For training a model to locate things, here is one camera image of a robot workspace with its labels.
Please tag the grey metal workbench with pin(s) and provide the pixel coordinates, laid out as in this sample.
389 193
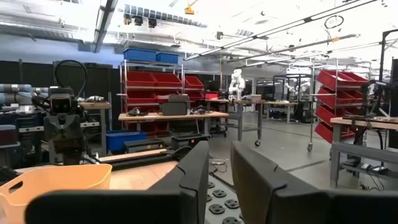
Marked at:
357 149

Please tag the red slanted bin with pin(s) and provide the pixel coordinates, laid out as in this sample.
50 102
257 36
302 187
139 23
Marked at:
357 77
329 97
329 79
323 132
325 114

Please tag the long ceiling light bar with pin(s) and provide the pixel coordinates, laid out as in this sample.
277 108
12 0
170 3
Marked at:
280 29

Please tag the blue storage bin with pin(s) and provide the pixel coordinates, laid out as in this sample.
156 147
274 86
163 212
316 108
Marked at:
140 54
167 58

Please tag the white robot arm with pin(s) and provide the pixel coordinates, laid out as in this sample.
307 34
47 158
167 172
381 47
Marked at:
237 82
303 87

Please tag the yellow plastic bin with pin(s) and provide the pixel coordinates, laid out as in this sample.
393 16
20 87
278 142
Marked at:
62 177

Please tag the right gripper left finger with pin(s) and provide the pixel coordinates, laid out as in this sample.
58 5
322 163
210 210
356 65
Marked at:
174 205

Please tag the black background robot arm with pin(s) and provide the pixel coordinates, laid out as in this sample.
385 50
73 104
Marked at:
368 93

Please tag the yellow ceiling hook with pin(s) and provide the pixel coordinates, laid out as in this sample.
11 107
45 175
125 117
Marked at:
189 11

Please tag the rolling metal table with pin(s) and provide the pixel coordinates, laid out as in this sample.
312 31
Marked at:
240 121

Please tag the black floor case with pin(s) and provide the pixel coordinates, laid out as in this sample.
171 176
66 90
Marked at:
186 141
143 145

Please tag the wood top side table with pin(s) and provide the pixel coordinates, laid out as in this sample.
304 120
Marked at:
94 105

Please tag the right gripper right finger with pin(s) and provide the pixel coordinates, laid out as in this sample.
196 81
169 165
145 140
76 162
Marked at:
273 202

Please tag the rolling slanted bin rack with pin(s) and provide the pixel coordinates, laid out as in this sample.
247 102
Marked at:
311 130

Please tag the blue floor tote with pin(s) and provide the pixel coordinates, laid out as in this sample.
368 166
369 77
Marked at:
124 141

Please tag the metal shelf rack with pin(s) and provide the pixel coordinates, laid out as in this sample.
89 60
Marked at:
149 88

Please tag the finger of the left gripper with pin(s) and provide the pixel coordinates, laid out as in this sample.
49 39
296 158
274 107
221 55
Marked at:
74 130
54 130

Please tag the small red box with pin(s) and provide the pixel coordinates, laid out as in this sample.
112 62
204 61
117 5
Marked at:
211 96

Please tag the long wooden table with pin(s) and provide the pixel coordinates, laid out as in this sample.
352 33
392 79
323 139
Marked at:
280 103

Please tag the black equipment case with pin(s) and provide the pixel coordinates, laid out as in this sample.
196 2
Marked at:
174 107

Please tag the red storage bin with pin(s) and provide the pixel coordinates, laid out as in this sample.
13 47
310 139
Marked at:
140 79
168 80
196 95
141 97
193 83

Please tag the dark red storage box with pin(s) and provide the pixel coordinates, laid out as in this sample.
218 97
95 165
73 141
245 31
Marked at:
7 135

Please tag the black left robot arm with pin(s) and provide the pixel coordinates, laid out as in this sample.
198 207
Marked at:
71 155

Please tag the black power adapter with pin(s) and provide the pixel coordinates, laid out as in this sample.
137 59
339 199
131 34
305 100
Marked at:
379 170

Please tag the wooden workbench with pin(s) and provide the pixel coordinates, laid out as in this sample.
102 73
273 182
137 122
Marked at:
174 116

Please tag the black metal frame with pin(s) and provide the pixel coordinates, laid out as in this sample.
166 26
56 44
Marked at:
383 56

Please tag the grey rolled mat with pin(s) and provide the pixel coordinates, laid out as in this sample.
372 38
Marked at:
15 88
14 99

